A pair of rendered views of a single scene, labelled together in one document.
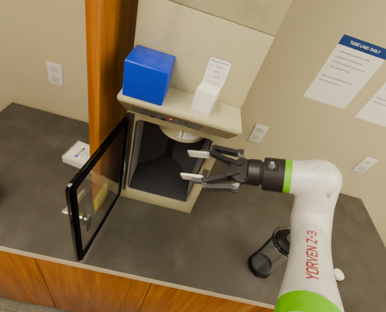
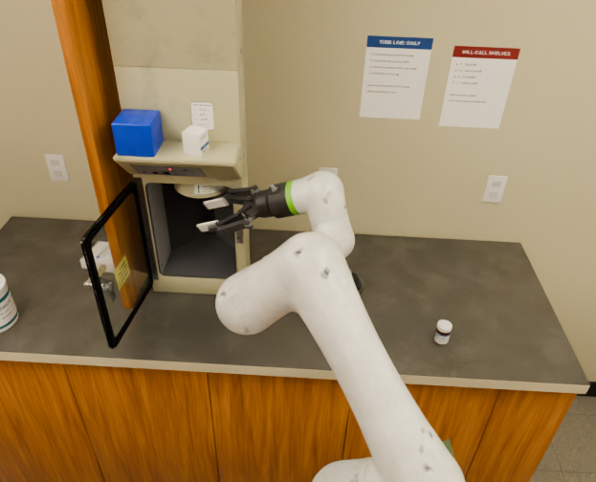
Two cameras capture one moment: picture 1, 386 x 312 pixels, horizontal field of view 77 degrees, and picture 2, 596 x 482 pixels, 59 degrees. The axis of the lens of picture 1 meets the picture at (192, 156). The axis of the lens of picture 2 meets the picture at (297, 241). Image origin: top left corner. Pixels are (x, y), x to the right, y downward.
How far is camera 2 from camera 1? 0.86 m
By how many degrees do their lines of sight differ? 10
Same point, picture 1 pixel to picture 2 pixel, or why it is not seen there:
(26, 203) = (48, 313)
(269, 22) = (227, 61)
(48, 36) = (43, 125)
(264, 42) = (231, 77)
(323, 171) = (314, 179)
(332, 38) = (357, 43)
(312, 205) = (317, 216)
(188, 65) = (175, 115)
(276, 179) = (278, 201)
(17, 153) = (29, 268)
